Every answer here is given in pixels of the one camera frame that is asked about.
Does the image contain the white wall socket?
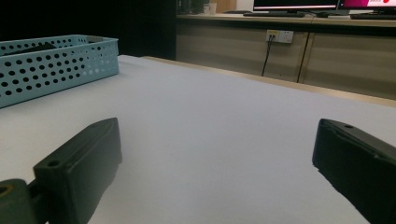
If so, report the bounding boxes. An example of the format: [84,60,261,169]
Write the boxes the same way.
[266,29,294,44]

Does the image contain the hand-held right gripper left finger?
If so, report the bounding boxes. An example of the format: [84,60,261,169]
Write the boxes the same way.
[33,117,122,224]

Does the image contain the black power cable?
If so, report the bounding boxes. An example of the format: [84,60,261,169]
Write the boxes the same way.
[261,35,274,77]

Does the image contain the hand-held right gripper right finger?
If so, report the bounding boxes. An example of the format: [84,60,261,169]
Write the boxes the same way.
[312,118,396,224]

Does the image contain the black pants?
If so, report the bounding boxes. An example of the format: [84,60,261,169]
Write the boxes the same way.
[4,41,59,57]

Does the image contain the beige wooden cabinet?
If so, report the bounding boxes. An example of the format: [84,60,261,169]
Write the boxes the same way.
[176,12,396,101]

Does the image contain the computer monitor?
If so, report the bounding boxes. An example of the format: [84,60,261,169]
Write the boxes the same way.
[339,0,396,9]
[252,0,340,12]

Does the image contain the white cup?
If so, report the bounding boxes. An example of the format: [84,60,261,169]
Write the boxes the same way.
[203,3,218,16]

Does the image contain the blue perforated plastic basket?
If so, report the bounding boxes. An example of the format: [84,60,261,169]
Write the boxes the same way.
[0,35,120,109]

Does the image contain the black curtain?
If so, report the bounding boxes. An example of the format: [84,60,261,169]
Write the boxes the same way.
[0,0,177,61]

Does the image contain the black keyboard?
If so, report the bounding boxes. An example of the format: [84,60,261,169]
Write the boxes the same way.
[242,11,306,19]
[349,12,396,21]

